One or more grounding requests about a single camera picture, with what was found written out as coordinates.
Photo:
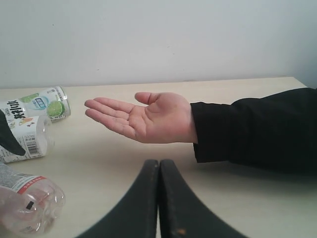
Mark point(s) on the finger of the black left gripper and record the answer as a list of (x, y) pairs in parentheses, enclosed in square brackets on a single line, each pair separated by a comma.
[(7, 139)]

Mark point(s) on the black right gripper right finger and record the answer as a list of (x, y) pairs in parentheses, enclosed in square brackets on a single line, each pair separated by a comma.
[(182, 214)]

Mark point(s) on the person's open hand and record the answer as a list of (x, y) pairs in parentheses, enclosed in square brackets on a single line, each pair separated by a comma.
[(161, 118)]

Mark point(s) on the wide white-cap balloon label bottle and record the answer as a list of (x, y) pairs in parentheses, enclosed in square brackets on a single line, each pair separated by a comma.
[(34, 137)]

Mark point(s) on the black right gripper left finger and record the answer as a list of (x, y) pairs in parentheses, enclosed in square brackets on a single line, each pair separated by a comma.
[(135, 215)]

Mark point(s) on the red label black-cap bottle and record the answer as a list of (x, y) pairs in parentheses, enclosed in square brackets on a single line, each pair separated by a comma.
[(29, 204)]

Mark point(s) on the lime label clear bottle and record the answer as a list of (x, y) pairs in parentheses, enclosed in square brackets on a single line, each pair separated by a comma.
[(51, 102)]

